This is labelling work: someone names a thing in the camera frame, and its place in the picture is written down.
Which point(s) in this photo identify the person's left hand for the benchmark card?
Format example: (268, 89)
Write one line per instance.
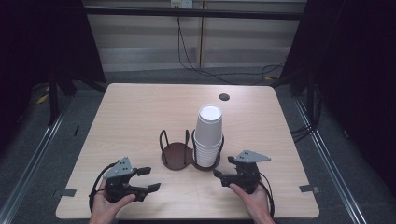
(107, 207)

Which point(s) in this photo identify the metal floor rail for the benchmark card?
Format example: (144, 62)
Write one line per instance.
(330, 168)
(31, 168)

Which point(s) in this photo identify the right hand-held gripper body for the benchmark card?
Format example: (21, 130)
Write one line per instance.
(249, 174)

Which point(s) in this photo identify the dark curtain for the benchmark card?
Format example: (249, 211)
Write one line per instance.
(358, 77)
(40, 40)

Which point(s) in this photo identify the black metal stand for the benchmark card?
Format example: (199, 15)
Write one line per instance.
(53, 99)

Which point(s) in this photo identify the black horizontal bar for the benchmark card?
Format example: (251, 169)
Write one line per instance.
(193, 13)

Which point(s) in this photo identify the stack of white paper cups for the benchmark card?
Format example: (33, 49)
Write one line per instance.
(208, 137)

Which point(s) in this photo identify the person's right hand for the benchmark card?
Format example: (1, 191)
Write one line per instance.
(253, 202)

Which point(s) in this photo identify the yellow floor tape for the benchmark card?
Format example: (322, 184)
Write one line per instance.
(42, 99)

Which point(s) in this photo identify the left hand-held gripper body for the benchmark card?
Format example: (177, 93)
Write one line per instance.
(119, 170)

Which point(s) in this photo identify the white wall socket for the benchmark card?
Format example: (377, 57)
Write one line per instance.
(181, 3)

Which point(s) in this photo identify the dark round table grommet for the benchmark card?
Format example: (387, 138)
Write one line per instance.
(224, 97)

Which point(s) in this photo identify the grey tape piece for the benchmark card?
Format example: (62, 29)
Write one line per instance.
(66, 193)
(308, 188)

